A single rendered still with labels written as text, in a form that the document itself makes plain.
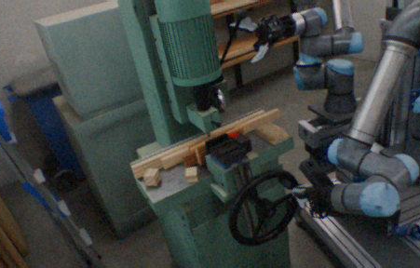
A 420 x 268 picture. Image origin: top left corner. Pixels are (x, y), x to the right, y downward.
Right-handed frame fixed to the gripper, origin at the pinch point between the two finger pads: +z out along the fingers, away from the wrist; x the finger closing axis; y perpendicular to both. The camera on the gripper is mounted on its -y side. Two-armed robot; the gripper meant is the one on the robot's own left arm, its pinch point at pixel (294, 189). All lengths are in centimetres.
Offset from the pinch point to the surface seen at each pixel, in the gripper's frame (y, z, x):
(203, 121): -31.4, 22.7, -10.6
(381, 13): -74, 185, 309
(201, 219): 1.2, 28.4, -24.3
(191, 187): -12.0, 20.6, -25.1
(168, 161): -23.0, 32.1, -26.4
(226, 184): -8.9, 11.6, -16.1
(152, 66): -59, 33, -17
